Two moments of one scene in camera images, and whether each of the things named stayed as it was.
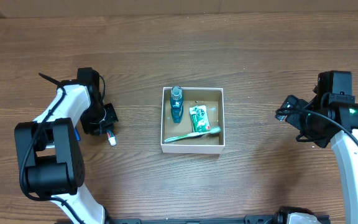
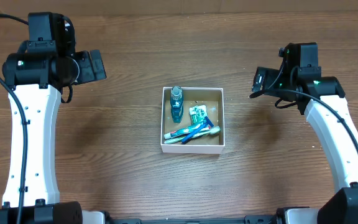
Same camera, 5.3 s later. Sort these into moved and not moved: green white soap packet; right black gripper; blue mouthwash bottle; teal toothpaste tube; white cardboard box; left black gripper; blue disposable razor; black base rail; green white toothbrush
Moved: right black gripper; left black gripper; teal toothpaste tube; blue disposable razor
Not moved: green white toothbrush; green white soap packet; white cardboard box; black base rail; blue mouthwash bottle
